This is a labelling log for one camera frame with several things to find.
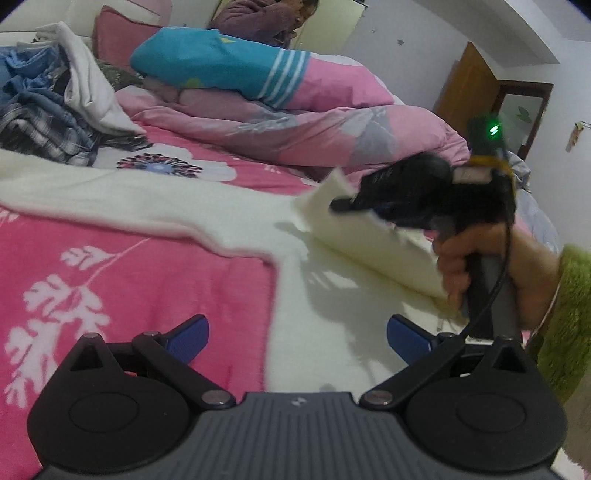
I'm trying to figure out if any dark floral pillow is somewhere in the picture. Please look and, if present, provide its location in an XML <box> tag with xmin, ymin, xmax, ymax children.
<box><xmin>97</xmin><ymin>60</ymin><xmax>145</xmax><ymax>93</ymax></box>

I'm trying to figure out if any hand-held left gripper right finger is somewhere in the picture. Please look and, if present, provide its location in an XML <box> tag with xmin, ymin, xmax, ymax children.
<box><xmin>359</xmin><ymin>314</ymin><xmax>536</xmax><ymax>409</ymax></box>

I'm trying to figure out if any pink white headboard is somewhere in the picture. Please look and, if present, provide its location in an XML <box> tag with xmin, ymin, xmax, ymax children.
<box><xmin>0</xmin><ymin>0</ymin><xmax>172</xmax><ymax>38</ymax></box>

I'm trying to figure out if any white deer-embroidered sweater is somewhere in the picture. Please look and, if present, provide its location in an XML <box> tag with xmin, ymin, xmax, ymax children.
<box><xmin>0</xmin><ymin>148</ymin><xmax>467</xmax><ymax>402</ymax></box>

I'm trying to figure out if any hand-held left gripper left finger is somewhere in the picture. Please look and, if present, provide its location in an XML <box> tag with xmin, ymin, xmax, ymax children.
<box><xmin>60</xmin><ymin>314</ymin><xmax>237</xmax><ymax>409</ymax></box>

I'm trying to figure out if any pink floral bed sheet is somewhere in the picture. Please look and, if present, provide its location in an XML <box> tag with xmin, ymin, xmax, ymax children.
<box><xmin>0</xmin><ymin>124</ymin><xmax>559</xmax><ymax>462</ymax></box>

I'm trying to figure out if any person's right hand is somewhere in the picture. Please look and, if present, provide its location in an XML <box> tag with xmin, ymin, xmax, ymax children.
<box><xmin>434</xmin><ymin>224</ymin><xmax>561</xmax><ymax>330</ymax></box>

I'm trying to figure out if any pink grey quilt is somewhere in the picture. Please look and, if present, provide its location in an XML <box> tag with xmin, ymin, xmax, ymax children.
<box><xmin>115</xmin><ymin>85</ymin><xmax>561</xmax><ymax>252</ymax></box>

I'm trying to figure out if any wooden door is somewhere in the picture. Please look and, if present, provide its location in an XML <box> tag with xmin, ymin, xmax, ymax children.
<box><xmin>434</xmin><ymin>41</ymin><xmax>502</xmax><ymax>139</ymax></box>

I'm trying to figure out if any pale wardrobe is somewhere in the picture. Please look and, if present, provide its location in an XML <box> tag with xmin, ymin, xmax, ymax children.
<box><xmin>318</xmin><ymin>0</ymin><xmax>368</xmax><ymax>51</ymax></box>

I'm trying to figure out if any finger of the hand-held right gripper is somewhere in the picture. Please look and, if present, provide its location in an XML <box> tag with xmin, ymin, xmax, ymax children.
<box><xmin>329</xmin><ymin>196</ymin><xmax>371</xmax><ymax>214</ymax></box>

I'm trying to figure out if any pink pillow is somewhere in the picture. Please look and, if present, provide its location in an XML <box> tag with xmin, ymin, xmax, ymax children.
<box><xmin>92</xmin><ymin>6</ymin><xmax>162</xmax><ymax>77</ymax></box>

